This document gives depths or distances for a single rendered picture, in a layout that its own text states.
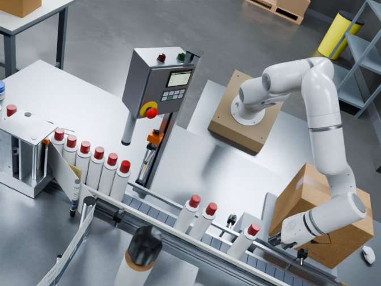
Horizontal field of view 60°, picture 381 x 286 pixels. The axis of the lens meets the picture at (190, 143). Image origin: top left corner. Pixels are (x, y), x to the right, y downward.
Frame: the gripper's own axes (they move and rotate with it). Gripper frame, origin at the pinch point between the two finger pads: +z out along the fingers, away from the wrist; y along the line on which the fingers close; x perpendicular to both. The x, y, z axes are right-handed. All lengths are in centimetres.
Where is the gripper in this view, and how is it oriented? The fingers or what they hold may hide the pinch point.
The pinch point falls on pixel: (274, 240)
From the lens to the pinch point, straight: 121.9
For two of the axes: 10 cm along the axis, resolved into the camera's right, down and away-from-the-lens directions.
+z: -6.1, 5.2, 6.1
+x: 7.4, 6.5, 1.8
